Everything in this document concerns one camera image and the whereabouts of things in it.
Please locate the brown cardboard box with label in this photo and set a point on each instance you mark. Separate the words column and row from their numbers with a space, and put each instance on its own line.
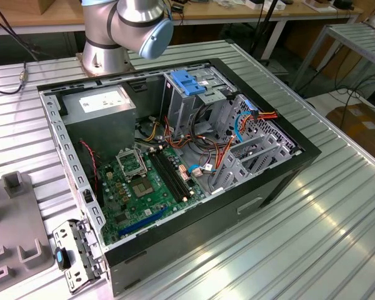
column 362, row 125

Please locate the black open PC case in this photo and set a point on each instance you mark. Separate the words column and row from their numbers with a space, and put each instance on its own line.
column 190, row 237

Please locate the black RAM slot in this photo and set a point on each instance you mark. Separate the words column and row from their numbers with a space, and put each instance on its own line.
column 180, row 170
column 176, row 172
column 172, row 174
column 167, row 176

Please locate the CPU socket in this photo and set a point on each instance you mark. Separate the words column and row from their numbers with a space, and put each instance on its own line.
column 142, row 188

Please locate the metal slat side table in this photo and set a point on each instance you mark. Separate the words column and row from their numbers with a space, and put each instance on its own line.
column 362, row 37

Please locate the metal optical drive cage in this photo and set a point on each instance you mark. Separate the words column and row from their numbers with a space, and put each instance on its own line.
column 181, row 109

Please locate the wooden desk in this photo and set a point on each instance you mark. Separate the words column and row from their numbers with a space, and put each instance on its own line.
column 18, row 17

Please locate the metal disk bay cage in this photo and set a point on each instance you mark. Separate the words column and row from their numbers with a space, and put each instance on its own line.
column 234, row 170

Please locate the metal slot bracket retainer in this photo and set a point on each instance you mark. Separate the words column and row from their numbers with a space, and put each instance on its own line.
column 65, row 232

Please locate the grey power supply unit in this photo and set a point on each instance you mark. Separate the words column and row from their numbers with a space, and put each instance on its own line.
column 97, row 131

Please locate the blue expansion slot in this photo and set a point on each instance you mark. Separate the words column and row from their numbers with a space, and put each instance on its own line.
column 143, row 220

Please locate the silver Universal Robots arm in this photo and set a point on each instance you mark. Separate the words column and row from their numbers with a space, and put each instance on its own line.
column 128, row 18

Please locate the blue plastic drive latch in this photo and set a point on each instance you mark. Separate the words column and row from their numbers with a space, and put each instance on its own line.
column 186, row 82

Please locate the green motherboard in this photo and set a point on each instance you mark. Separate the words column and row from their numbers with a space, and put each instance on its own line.
column 125, row 203

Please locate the grey parts rack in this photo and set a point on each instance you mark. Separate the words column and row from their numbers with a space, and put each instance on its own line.
column 15, row 218

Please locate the black case fan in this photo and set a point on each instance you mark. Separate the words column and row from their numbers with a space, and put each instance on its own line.
column 88, row 178

